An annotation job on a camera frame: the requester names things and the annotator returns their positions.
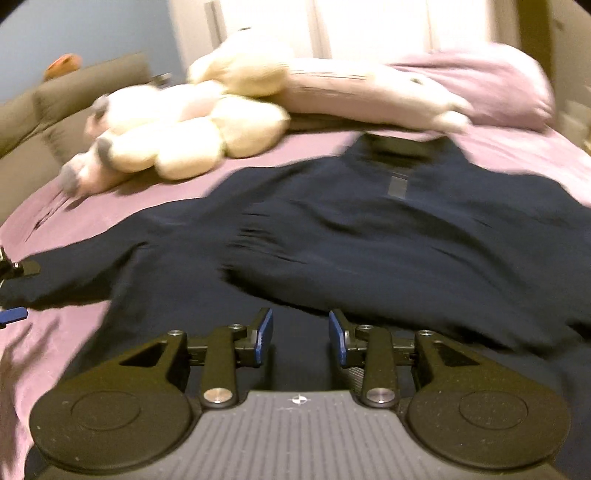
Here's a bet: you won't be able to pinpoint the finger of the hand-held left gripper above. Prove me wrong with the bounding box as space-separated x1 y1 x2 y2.
0 306 29 329
0 246 41 280

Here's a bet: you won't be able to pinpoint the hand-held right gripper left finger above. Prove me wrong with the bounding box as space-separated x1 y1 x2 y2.
118 308 274 409

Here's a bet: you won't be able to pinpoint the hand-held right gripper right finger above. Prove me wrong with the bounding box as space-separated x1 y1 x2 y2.
328 309 470 409

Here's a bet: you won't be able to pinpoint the navy blue sweater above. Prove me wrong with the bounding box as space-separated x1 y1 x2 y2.
0 133 591 398

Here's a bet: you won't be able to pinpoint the purple bed sheet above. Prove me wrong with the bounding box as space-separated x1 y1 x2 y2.
0 121 591 480

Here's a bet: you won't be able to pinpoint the grey-brown sofa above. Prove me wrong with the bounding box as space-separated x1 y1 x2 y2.
0 52 155 160

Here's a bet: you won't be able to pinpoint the pink plush toy grey feet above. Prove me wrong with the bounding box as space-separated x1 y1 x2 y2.
61 80 229 193

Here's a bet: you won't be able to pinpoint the cream plush toy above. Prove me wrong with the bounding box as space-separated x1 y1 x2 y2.
107 28 291 181

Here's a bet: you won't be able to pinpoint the orange plush toy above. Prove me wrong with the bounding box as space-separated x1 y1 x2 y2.
44 54 83 81

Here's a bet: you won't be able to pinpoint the long pink plush rabbit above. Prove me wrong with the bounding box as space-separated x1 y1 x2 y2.
277 59 474 136

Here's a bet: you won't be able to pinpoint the purple pillow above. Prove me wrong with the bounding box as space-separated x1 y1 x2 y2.
388 42 557 132

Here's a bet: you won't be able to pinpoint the white wardrobe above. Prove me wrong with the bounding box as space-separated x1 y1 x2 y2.
167 0 552 70

